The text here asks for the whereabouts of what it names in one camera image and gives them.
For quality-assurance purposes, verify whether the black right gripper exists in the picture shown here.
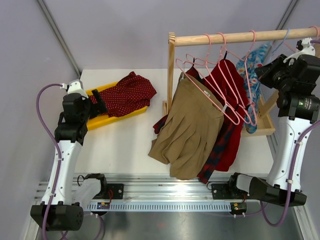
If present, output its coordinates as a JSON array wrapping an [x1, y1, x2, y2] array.
[[255, 55, 296, 93]]

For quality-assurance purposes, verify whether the dark red polka-dot skirt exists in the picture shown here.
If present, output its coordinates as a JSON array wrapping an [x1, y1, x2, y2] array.
[[99, 71, 157, 118]]

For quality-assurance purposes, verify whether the light blue wire hanger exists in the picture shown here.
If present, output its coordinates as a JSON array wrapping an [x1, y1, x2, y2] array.
[[271, 28, 291, 56]]

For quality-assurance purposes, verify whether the blue floral skirt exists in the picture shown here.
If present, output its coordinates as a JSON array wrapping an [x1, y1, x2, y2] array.
[[235, 43, 270, 134]]

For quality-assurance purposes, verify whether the pink hanger of polka-dot skirt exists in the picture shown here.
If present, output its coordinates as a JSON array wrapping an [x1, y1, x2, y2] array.
[[284, 25, 320, 53]]

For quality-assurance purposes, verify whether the pink hanger of red skirt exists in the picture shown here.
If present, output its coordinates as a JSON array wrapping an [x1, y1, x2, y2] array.
[[232, 30, 257, 126]]

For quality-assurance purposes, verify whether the plain red skirt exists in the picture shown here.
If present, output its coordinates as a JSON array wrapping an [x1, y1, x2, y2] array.
[[203, 59, 248, 172]]

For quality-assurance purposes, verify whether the pink hanger of plaid skirt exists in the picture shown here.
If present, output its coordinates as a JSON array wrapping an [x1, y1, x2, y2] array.
[[183, 32, 247, 125]]

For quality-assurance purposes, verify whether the red plaid skirt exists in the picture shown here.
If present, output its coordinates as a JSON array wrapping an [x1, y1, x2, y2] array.
[[152, 65, 235, 184]]

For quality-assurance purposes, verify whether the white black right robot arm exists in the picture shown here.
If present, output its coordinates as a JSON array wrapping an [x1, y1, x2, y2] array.
[[226, 54, 320, 207]]

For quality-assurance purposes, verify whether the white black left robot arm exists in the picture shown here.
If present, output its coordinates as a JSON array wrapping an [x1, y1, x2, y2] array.
[[30, 90, 109, 232]]

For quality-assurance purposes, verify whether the tan pleated skirt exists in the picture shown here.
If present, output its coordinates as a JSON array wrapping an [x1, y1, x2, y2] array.
[[147, 75, 224, 181]]

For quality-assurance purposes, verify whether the pink hanger holding tan skirt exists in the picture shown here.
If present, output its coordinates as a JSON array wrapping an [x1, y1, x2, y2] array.
[[174, 33, 240, 124]]

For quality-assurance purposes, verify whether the yellow plastic tray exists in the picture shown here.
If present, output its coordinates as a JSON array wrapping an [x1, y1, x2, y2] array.
[[85, 81, 148, 131]]

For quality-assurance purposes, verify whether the wooden clothes rack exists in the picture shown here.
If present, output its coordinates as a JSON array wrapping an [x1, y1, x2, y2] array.
[[162, 26, 320, 137]]

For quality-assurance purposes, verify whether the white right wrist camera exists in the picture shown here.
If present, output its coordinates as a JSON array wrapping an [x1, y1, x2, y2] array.
[[283, 37, 320, 65]]

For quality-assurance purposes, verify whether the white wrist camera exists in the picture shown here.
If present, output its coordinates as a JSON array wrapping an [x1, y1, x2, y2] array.
[[283, 37, 320, 65], [60, 79, 88, 98]]

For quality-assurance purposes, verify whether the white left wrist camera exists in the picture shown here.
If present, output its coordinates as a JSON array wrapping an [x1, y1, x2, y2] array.
[[60, 79, 88, 98]]

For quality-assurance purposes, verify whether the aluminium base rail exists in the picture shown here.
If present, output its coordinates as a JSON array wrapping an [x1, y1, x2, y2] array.
[[33, 172, 301, 213]]

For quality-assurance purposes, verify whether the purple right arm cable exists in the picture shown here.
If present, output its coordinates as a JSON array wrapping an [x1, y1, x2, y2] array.
[[259, 122, 320, 227]]

